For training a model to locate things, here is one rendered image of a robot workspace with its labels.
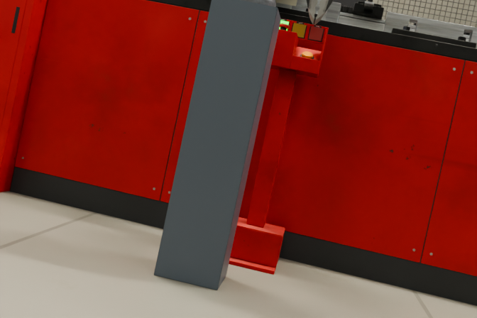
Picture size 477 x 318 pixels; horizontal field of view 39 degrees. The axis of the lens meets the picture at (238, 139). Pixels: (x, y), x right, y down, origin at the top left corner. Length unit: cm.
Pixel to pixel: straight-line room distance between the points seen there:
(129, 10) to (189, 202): 102
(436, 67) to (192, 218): 109
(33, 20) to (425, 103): 147
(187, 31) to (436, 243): 118
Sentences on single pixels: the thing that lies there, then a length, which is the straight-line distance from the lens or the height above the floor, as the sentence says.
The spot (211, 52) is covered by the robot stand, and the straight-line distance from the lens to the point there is 182.
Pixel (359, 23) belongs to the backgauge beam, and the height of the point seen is 95.
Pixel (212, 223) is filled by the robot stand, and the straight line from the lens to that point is 183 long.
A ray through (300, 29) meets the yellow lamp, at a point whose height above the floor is 81.
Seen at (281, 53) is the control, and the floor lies 70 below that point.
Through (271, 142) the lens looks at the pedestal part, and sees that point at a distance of 228.
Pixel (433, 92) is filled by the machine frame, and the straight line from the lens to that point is 247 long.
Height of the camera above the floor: 47
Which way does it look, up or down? 2 degrees down
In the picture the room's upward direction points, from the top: 12 degrees clockwise
